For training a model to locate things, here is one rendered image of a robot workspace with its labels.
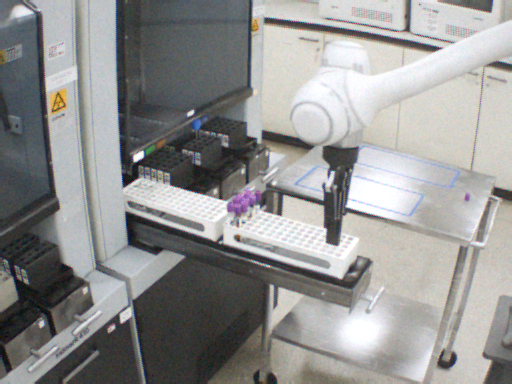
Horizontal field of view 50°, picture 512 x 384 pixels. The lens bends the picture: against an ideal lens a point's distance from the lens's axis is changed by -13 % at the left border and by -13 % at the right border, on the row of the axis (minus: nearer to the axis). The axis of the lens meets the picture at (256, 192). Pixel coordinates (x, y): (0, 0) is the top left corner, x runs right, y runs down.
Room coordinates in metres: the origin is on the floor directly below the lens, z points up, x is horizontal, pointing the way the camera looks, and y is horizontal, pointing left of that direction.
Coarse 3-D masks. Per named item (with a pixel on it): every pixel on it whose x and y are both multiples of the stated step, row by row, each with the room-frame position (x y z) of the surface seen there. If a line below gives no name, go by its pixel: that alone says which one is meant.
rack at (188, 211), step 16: (128, 192) 1.37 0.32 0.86; (144, 192) 1.37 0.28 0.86; (160, 192) 1.37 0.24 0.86; (176, 192) 1.37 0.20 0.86; (192, 192) 1.37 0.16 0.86; (128, 208) 1.35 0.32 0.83; (144, 208) 1.35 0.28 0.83; (160, 208) 1.30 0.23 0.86; (176, 208) 1.30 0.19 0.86; (192, 208) 1.29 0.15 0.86; (208, 208) 1.30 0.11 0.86; (224, 208) 1.30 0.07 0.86; (176, 224) 1.28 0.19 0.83; (192, 224) 1.31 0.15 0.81; (208, 224) 1.23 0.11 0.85
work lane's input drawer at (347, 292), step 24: (144, 240) 1.31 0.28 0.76; (168, 240) 1.27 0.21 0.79; (192, 240) 1.24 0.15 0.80; (216, 240) 1.23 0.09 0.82; (216, 264) 1.20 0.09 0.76; (240, 264) 1.17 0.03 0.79; (264, 264) 1.15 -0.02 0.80; (288, 264) 1.13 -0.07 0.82; (360, 264) 1.13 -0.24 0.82; (288, 288) 1.12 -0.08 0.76; (312, 288) 1.09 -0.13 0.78; (336, 288) 1.06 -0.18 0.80; (360, 288) 1.10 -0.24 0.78; (384, 288) 1.13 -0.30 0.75
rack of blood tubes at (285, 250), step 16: (224, 224) 1.22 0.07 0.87; (256, 224) 1.22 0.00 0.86; (272, 224) 1.23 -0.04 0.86; (288, 224) 1.23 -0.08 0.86; (304, 224) 1.23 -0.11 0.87; (224, 240) 1.22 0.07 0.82; (256, 240) 1.22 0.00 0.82; (272, 240) 1.16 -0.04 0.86; (288, 240) 1.16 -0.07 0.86; (304, 240) 1.17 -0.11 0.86; (320, 240) 1.17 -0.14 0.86; (352, 240) 1.16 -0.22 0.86; (272, 256) 1.16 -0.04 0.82; (288, 256) 1.18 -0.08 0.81; (304, 256) 1.18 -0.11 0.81; (320, 256) 1.10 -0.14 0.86; (336, 256) 1.10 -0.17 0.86; (352, 256) 1.13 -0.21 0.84; (336, 272) 1.09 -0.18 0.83
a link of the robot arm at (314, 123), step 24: (504, 24) 1.02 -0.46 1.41; (456, 48) 0.99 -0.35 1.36; (480, 48) 0.99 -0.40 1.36; (504, 48) 1.00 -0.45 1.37; (336, 72) 1.01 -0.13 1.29; (408, 72) 0.96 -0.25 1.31; (432, 72) 0.96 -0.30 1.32; (456, 72) 0.97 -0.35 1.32; (312, 96) 0.94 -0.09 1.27; (336, 96) 0.94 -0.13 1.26; (360, 96) 0.95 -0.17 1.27; (384, 96) 0.94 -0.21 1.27; (408, 96) 0.95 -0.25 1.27; (312, 120) 0.92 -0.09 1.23; (336, 120) 0.91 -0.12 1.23; (360, 120) 0.94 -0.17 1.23; (312, 144) 0.93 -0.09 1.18
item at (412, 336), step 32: (320, 160) 1.69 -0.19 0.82; (384, 160) 1.70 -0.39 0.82; (416, 160) 1.71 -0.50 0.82; (288, 192) 1.49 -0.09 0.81; (320, 192) 1.48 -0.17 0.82; (352, 192) 1.48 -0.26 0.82; (384, 192) 1.49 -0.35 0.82; (416, 192) 1.49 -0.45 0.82; (448, 192) 1.49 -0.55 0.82; (480, 192) 1.50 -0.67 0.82; (416, 224) 1.31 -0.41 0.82; (448, 224) 1.31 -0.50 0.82; (480, 224) 1.60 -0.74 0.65; (288, 320) 1.60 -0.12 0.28; (320, 320) 1.60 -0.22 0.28; (352, 320) 1.59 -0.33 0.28; (384, 320) 1.58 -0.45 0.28; (416, 320) 1.58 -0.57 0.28; (448, 320) 1.23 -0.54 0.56; (320, 352) 1.44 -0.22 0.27; (352, 352) 1.42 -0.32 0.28; (384, 352) 1.41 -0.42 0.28; (416, 352) 1.40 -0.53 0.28; (448, 352) 1.59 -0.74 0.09
